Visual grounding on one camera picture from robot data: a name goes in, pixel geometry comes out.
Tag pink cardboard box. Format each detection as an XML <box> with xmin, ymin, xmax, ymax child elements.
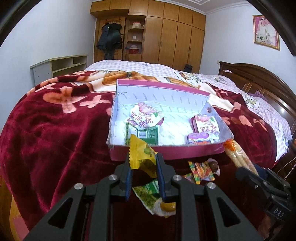
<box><xmin>107</xmin><ymin>79</ymin><xmax>234</xmax><ymax>161</ymax></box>

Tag orange rice cracker packet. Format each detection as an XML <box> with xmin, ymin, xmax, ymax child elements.
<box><xmin>223</xmin><ymin>139</ymin><xmax>258</xmax><ymax>176</ymax></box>

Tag red floral plush blanket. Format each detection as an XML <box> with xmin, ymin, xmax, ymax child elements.
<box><xmin>1</xmin><ymin>71</ymin><xmax>278</xmax><ymax>230</ymax></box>

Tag black bag near wardrobe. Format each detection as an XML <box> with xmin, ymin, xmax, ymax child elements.
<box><xmin>183</xmin><ymin>64</ymin><xmax>193</xmax><ymax>73</ymax></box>

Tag pink peach jelly pouch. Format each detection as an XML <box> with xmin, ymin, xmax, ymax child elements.
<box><xmin>127</xmin><ymin>102</ymin><xmax>164</xmax><ymax>130</ymax></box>

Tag round box on shelf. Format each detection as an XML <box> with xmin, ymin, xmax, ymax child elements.
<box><xmin>132</xmin><ymin>22</ymin><xmax>142</xmax><ymax>29</ymax></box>

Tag colourful gummy candy packet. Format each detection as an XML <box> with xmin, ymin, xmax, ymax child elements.
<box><xmin>188</xmin><ymin>161</ymin><xmax>215</xmax><ymax>184</ymax></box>

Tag wooden wardrobe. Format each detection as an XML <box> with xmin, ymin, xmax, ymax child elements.
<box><xmin>90</xmin><ymin>1</ymin><xmax>206</xmax><ymax>73</ymax></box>

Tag white low shelf unit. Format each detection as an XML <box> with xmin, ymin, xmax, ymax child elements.
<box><xmin>30</xmin><ymin>55</ymin><xmax>87</xmax><ymax>85</ymax></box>

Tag green pea snack bag barcode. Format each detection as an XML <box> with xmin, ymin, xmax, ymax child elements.
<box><xmin>125</xmin><ymin>123</ymin><xmax>159</xmax><ymax>146</ymax></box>

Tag dark hanging jackets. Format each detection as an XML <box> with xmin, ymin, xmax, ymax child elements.
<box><xmin>96</xmin><ymin>23</ymin><xmax>123</xmax><ymax>60</ymax></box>

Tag framed wedding photo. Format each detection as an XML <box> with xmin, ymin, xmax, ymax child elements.
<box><xmin>252</xmin><ymin>15</ymin><xmax>280</xmax><ymax>51</ymax></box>

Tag brown chocolate ball candy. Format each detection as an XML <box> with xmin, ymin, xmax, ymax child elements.
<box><xmin>207</xmin><ymin>158</ymin><xmax>220</xmax><ymax>176</ymax></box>

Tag purple jelly cup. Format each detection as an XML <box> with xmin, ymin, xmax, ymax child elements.
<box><xmin>187</xmin><ymin>132</ymin><xmax>219</xmax><ymax>145</ymax></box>

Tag yellow egg jelly cup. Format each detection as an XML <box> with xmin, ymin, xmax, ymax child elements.
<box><xmin>152</xmin><ymin>198</ymin><xmax>176</xmax><ymax>218</ymax></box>

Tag dark wooden headboard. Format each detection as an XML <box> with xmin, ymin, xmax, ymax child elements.
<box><xmin>219</xmin><ymin>61</ymin><xmax>295</xmax><ymax>133</ymax></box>

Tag yellow candy packet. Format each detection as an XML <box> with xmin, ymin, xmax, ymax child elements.
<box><xmin>128</xmin><ymin>134</ymin><xmax>157</xmax><ymax>178</ymax></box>

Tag red pot on shelf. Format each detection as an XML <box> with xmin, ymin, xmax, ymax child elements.
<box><xmin>128</xmin><ymin>45</ymin><xmax>140</xmax><ymax>54</ymax></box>

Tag pink checked bed sheet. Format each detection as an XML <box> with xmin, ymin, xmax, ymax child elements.
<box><xmin>86</xmin><ymin>60</ymin><xmax>292</xmax><ymax>161</ymax></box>

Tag green pea snack bag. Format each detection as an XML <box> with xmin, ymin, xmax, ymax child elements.
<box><xmin>132</xmin><ymin>179</ymin><xmax>161</xmax><ymax>215</ymax></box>

